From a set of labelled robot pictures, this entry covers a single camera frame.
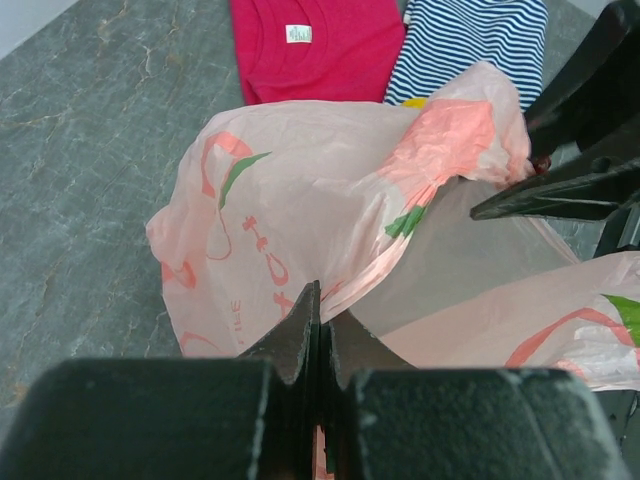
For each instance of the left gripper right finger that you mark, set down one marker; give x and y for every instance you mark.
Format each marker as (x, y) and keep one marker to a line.
(385, 419)

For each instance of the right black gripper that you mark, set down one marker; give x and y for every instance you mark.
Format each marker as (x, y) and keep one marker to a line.
(592, 101)

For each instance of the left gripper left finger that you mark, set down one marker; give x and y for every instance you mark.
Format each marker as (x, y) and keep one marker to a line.
(249, 417)

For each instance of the pink plastic bag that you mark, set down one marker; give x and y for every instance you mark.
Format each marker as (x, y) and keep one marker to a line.
(372, 202)

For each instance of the purple grape bunch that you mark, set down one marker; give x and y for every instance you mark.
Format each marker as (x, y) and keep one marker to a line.
(541, 164)

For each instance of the yellow lemon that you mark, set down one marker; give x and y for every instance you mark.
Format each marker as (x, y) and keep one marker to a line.
(415, 103)

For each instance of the blue white striped cloth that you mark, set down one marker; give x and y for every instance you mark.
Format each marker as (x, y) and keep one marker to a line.
(445, 38)

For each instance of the red folded t-shirt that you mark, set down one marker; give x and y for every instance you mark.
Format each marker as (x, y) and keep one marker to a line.
(315, 50)

